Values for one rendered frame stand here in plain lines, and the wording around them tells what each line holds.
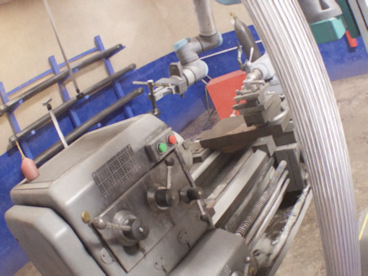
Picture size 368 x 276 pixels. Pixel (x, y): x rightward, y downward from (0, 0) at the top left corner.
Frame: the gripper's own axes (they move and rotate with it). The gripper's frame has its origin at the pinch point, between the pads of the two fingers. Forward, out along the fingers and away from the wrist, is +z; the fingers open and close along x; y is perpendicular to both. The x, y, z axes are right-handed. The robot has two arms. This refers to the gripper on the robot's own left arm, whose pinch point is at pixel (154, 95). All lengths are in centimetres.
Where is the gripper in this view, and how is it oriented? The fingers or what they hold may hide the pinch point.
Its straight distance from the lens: 151.5
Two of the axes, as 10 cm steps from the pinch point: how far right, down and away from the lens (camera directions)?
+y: 1.6, 8.6, 4.8
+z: -5.9, 4.7, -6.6
